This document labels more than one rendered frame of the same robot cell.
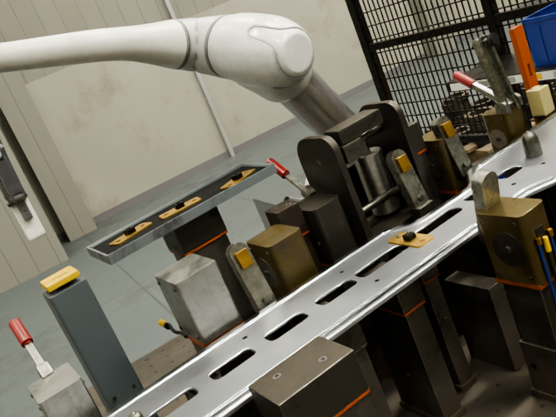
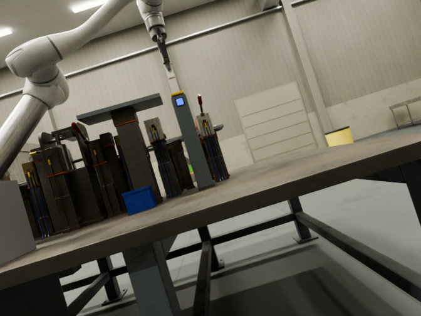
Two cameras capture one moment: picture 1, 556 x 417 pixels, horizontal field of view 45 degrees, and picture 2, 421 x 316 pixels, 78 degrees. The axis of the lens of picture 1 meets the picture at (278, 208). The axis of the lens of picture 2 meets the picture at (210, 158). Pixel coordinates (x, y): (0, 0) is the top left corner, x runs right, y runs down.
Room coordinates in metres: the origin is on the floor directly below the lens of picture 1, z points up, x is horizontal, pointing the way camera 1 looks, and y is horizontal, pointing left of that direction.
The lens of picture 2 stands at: (2.26, 0.88, 0.79)
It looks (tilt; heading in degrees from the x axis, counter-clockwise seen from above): 2 degrees up; 201
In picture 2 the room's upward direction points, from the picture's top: 17 degrees counter-clockwise
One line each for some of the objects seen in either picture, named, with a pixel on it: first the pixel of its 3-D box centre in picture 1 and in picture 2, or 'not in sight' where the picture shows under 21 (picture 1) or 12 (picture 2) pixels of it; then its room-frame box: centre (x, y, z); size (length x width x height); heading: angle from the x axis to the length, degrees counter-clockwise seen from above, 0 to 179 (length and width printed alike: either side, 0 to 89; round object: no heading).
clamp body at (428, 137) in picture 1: (457, 213); (40, 199); (1.37, -0.36, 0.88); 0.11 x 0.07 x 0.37; 26
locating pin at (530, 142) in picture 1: (531, 146); not in sight; (1.21, -0.49, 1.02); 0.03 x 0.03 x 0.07
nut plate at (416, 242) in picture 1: (409, 237); not in sight; (1.06, -0.19, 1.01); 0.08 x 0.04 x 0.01; 26
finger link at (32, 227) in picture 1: (28, 219); not in sight; (1.14, 0.40, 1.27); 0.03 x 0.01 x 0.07; 116
